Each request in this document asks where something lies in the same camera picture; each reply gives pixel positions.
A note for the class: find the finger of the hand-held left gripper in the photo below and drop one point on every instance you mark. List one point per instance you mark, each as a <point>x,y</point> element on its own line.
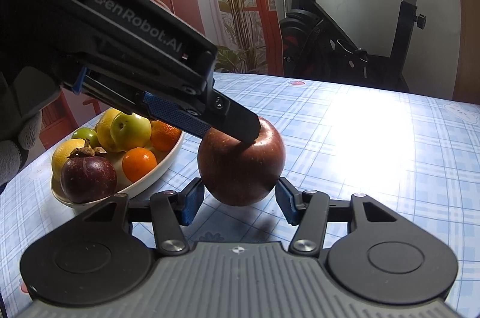
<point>240,123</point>
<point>176,115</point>

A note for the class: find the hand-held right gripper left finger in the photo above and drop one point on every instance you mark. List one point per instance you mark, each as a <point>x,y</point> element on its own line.
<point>191,206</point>

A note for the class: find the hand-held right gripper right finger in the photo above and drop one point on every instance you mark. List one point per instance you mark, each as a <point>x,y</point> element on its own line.
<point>285,202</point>

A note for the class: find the orange tangerine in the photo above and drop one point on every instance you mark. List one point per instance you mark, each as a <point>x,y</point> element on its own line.
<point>165,135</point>
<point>139,164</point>

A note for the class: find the beige oval plate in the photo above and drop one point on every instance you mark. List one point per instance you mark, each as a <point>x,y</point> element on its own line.
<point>150,183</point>

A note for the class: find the green apple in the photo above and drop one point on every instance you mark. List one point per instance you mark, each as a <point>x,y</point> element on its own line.
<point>84,135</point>
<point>130,130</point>

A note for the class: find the red apple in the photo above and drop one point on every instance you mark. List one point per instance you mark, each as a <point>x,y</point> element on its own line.
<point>240,172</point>

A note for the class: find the yellow lemon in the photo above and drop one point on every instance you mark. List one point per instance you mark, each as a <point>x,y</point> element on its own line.
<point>103,134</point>
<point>62,160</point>

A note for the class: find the dark purple mangosteen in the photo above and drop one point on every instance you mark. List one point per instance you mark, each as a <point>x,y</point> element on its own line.
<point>88,177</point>

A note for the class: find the person's left hand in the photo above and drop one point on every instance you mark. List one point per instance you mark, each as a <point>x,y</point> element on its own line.
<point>26,132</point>

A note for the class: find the black exercise bike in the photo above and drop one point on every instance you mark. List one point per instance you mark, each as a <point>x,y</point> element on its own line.
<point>311,40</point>

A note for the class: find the brown wooden door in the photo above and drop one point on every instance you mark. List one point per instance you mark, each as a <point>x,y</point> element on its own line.
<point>468,3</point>

